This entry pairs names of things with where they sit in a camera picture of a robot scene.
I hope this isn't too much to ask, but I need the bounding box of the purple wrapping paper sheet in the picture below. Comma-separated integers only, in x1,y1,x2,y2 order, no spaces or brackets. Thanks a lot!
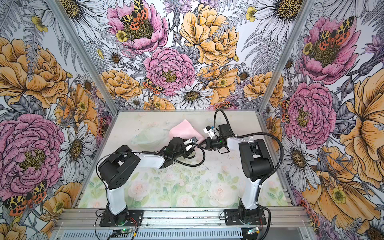
169,120,204,143

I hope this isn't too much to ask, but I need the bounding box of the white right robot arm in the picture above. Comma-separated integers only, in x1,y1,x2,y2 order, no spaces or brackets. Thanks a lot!
204,124,274,218

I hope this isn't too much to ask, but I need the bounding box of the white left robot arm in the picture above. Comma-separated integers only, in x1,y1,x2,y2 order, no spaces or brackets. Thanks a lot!
97,137,206,219

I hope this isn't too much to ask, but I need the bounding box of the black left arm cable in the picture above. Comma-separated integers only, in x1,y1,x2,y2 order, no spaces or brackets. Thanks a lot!
93,140,207,193

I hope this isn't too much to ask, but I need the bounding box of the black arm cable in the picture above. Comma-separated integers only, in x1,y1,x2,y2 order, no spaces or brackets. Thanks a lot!
213,108,284,240
93,140,207,193

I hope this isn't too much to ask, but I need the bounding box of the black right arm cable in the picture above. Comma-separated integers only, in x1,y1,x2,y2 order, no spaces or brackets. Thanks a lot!
213,108,284,240

